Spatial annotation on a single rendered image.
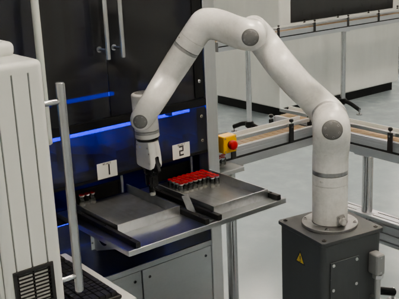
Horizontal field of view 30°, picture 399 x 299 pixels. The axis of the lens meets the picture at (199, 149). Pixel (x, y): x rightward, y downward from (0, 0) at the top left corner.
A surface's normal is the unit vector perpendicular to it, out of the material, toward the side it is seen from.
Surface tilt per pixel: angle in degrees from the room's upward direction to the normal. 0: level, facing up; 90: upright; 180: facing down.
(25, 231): 90
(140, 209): 0
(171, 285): 90
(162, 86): 55
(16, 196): 90
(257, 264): 0
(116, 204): 0
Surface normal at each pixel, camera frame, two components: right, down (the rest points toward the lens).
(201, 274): 0.62, 0.19
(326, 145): -0.17, 0.81
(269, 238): -0.04, -0.96
